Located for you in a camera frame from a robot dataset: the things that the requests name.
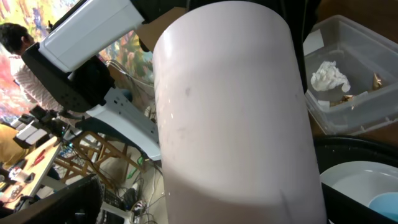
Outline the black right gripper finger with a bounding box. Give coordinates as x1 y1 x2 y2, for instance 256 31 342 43
322 184 397 224

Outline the pink cup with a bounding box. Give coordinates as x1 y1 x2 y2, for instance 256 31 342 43
153 1 327 224

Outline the gold snack wrapper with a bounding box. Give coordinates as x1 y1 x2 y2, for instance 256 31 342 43
329 73 384 107

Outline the white tissue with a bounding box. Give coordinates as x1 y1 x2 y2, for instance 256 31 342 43
310 61 351 93

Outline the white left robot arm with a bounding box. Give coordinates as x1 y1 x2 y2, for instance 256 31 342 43
22 0 161 161

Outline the clear plastic waste bin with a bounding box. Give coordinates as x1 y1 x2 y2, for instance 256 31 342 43
304 15 397 135

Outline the grey round plate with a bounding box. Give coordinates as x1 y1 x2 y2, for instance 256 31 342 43
320 161 397 206

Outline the blue cup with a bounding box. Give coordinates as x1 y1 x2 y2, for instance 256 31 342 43
368 192 398 222

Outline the round black serving tray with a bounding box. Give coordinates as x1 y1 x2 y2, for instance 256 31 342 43
313 135 397 173

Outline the wooden workbench with tools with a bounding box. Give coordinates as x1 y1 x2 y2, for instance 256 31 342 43
0 105 71 212

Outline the person in background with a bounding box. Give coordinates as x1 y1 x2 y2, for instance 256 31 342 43
1 22 63 112

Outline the wooden easel frame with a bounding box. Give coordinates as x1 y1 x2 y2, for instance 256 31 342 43
54 131 144 190

